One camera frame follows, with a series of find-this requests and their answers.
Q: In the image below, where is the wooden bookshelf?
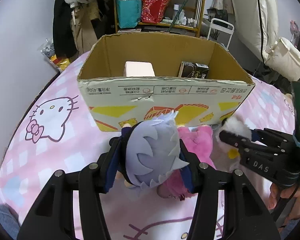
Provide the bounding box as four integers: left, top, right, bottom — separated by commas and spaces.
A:
114, 0, 205, 37

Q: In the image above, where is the green mop pole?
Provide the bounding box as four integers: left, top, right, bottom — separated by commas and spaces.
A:
167, 0, 188, 33

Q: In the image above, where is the silver hair plush doll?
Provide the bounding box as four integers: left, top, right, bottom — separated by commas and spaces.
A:
118, 111, 189, 190

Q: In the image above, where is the black coat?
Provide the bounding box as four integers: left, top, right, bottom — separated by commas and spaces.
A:
52, 0, 77, 58

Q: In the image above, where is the white metal cart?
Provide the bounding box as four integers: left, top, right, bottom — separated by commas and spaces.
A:
204, 18, 235, 51

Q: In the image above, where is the white panda plush toy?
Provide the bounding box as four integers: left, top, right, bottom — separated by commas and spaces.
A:
210, 115, 252, 172

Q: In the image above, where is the pink hello kitty bedsheet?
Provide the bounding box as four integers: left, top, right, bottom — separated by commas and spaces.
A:
0, 55, 294, 239

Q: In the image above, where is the red gift bag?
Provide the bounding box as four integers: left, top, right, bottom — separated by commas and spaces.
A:
141, 0, 170, 24

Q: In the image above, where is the person's right hand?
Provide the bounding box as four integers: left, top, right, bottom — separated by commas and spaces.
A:
267, 183, 300, 232

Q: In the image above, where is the pink swirl plush toy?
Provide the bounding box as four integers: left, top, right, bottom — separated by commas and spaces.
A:
123, 61, 155, 77

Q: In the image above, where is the teal bag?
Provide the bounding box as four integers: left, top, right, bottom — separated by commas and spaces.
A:
115, 0, 142, 29

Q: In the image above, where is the cardboard box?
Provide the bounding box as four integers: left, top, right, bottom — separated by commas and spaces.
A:
77, 32, 255, 132

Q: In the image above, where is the small black box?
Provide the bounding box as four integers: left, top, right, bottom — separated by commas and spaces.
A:
178, 61, 209, 79

